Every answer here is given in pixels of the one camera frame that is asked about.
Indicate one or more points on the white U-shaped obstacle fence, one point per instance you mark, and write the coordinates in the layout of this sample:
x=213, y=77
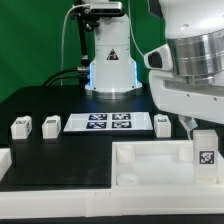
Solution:
x=115, y=201

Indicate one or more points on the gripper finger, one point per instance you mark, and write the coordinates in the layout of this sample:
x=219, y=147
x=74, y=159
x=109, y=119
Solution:
x=188, y=123

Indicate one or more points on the white square table top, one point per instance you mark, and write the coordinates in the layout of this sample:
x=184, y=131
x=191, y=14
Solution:
x=156, y=163

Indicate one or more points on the white marker tag plate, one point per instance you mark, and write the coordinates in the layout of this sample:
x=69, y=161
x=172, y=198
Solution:
x=119, y=121

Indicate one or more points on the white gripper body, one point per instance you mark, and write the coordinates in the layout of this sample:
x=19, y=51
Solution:
x=171, y=94

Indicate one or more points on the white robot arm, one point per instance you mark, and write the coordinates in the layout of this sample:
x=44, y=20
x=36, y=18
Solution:
x=186, y=73

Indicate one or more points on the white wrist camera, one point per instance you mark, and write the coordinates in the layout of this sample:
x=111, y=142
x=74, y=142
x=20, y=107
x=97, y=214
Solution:
x=159, y=59

